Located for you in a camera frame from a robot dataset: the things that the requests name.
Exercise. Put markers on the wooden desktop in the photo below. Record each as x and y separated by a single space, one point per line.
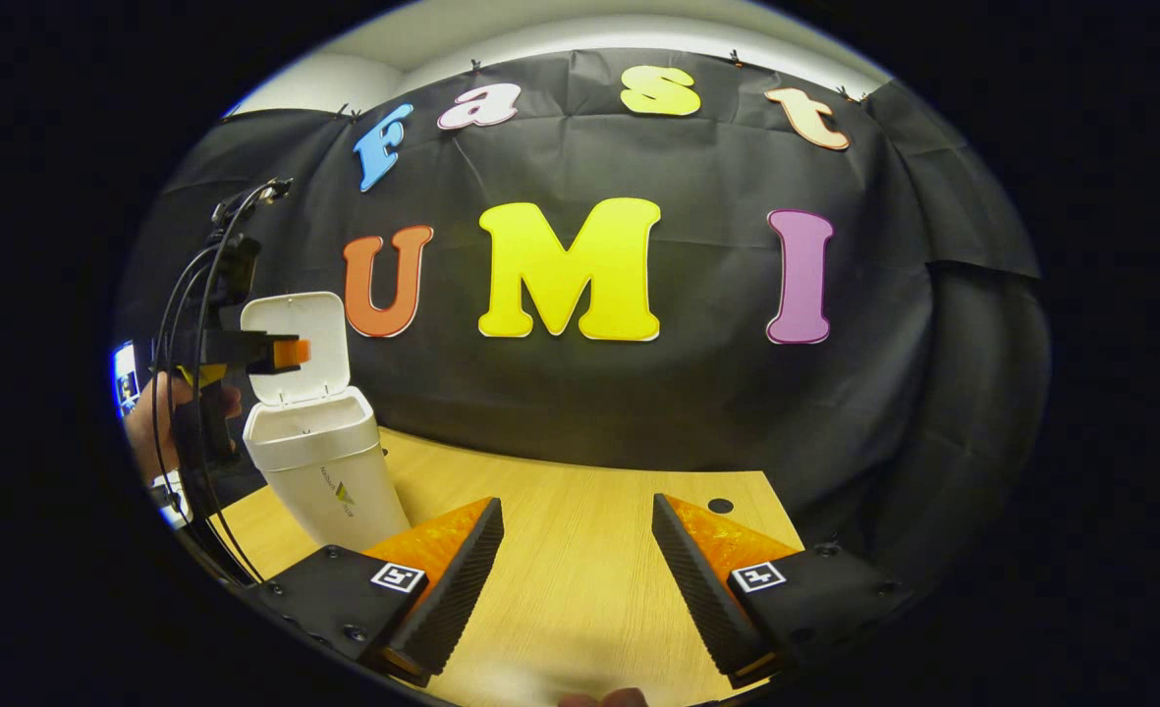
580 550

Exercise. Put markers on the black backdrop cloth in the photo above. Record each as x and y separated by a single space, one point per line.
638 412

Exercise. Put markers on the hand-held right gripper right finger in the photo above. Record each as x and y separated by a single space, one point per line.
707 604

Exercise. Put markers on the computer monitor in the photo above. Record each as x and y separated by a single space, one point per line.
126 378

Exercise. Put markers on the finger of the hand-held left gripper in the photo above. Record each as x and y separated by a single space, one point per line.
246 352

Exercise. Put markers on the white garbage bin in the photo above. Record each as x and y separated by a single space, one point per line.
334 471

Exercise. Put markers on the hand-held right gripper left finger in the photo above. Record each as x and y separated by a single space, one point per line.
452 599

